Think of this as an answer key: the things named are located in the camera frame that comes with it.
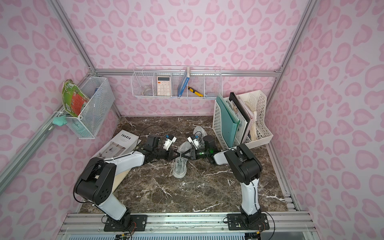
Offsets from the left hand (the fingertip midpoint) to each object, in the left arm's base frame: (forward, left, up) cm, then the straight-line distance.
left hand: (179, 152), depth 89 cm
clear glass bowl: (+33, +20, +20) cm, 43 cm away
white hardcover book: (+10, +38, -5) cm, 40 cm away
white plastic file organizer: (+25, -47, +10) cm, 54 cm away
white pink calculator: (+34, +10, +21) cm, 41 cm away
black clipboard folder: (+15, -36, +21) cm, 45 cm away
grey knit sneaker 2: (-6, -1, -3) cm, 7 cm away
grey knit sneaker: (+19, -12, -7) cm, 24 cm away
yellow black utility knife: (+34, -10, +17) cm, 40 cm away
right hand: (-2, -2, -1) cm, 3 cm away
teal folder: (+5, -28, +22) cm, 36 cm away
